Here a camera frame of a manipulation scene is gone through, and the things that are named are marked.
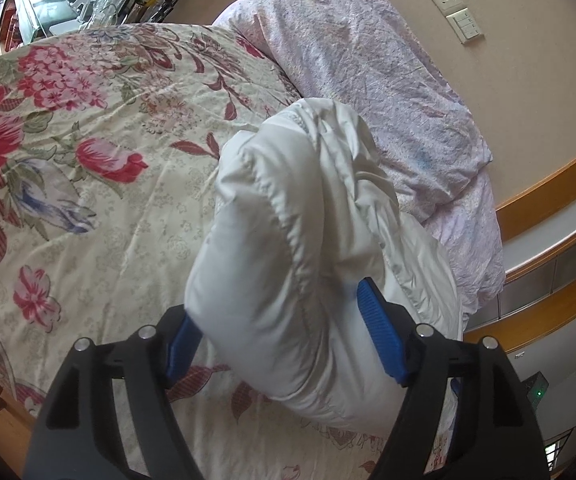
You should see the pink crinkled pillow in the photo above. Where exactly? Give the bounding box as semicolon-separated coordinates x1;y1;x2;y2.
214;0;496;226
424;169;506;320

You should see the wooden curved headboard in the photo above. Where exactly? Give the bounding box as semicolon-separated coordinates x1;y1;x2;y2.
465;158;576;352

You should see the wall light switch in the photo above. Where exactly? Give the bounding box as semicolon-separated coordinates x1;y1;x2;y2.
446;8;483;44

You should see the beige puffy down jacket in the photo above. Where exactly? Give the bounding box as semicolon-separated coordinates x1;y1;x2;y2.
185;99;463;437

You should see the floral bed quilt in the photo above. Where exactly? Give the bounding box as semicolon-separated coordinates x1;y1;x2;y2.
0;24;388;479

